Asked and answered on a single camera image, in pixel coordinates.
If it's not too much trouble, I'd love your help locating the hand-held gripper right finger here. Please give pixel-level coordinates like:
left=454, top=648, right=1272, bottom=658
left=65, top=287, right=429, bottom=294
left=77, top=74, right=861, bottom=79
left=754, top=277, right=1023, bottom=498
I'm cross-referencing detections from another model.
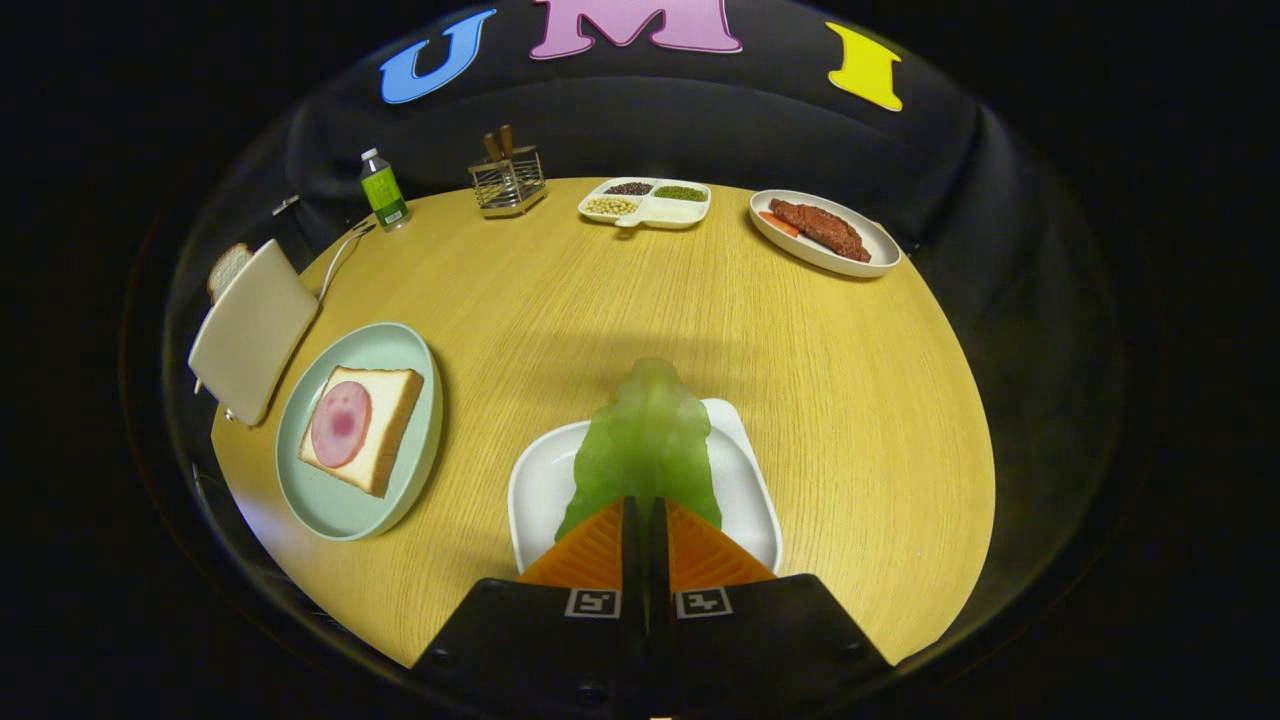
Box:
left=648, top=497, right=891, bottom=703

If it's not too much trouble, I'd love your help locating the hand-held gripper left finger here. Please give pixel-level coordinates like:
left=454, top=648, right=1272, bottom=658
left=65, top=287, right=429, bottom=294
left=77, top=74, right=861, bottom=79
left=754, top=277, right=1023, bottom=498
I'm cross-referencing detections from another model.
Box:
left=412, top=497, right=647, bottom=703

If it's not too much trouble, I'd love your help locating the green lettuce leaf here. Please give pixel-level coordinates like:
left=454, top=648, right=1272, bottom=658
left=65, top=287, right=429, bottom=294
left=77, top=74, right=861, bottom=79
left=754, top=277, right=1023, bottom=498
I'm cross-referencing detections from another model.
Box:
left=555, top=357, right=723, bottom=543

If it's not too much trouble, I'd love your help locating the brown crust bread slice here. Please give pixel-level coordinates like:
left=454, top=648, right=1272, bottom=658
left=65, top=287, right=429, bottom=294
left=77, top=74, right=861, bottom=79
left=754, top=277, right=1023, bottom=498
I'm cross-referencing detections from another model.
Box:
left=207, top=243, right=255, bottom=304

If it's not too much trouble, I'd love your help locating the white square plate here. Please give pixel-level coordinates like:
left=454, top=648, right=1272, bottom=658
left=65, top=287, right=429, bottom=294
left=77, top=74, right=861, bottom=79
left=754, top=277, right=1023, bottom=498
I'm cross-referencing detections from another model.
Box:
left=507, top=398, right=783, bottom=576

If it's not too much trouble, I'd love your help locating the square white toast slice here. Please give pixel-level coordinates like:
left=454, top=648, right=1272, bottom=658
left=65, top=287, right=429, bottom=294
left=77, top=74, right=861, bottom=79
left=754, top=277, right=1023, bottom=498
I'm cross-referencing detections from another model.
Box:
left=298, top=366, right=425, bottom=499

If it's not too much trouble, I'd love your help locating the pale green round plate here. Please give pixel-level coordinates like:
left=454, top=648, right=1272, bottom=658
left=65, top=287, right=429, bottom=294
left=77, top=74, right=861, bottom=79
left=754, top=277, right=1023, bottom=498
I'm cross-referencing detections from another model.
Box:
left=275, top=322, right=444, bottom=542

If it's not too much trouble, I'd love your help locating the pink ham slice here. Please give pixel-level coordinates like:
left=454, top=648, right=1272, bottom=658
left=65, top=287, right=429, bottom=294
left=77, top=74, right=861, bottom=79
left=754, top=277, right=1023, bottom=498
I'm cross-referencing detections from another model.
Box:
left=310, top=381, right=373, bottom=469

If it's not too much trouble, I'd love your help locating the white divided dish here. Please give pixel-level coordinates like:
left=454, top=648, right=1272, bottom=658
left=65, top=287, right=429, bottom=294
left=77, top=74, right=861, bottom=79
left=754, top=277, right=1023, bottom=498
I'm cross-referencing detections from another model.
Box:
left=578, top=177, right=712, bottom=231

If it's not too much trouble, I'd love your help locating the brown meat steak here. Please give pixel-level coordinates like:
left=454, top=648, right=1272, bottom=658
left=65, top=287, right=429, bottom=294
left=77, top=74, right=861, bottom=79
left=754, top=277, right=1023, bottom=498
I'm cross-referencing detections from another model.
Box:
left=768, top=198, right=872, bottom=264

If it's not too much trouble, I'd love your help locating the white round plate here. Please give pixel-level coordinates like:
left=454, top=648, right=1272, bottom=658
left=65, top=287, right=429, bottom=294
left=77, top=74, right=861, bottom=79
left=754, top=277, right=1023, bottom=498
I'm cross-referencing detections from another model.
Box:
left=749, top=189, right=902, bottom=278

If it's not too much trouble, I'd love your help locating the white toaster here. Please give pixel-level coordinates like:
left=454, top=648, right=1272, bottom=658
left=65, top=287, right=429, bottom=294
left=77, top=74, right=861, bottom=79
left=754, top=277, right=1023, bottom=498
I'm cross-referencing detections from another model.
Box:
left=188, top=238, right=321, bottom=427

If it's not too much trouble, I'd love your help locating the green label plastic bottle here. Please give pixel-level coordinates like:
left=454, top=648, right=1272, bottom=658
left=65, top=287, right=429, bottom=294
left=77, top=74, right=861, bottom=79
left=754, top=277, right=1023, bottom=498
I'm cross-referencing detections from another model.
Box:
left=360, top=148, right=412, bottom=233

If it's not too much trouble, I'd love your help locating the black backdrop cloth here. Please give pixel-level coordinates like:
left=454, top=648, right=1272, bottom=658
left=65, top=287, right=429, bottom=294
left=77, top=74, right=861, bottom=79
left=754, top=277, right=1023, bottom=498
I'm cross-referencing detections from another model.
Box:
left=160, top=0, right=1121, bottom=561

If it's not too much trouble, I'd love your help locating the metal wire utensil holder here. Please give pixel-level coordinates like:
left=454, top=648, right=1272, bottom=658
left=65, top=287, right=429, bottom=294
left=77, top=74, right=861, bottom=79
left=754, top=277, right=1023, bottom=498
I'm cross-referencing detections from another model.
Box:
left=468, top=145, right=548, bottom=219

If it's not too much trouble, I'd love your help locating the white toaster cable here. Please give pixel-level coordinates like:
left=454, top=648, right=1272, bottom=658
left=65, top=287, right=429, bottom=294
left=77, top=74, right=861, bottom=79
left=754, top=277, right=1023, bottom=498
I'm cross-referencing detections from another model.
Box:
left=318, top=222, right=376, bottom=301

